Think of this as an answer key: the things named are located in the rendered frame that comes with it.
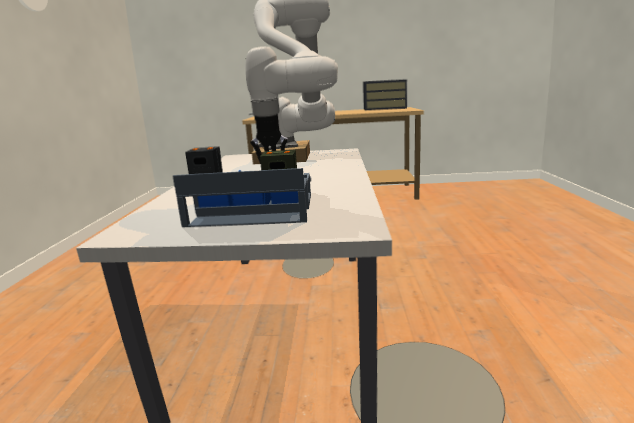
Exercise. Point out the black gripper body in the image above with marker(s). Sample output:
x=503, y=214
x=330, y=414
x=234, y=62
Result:
x=267, y=127

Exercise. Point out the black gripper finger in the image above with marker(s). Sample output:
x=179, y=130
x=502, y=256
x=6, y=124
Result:
x=283, y=141
x=254, y=143

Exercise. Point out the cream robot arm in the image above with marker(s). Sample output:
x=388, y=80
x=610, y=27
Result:
x=306, y=71

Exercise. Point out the grey metal shelf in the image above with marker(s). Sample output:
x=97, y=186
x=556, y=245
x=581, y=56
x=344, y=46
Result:
x=243, y=182

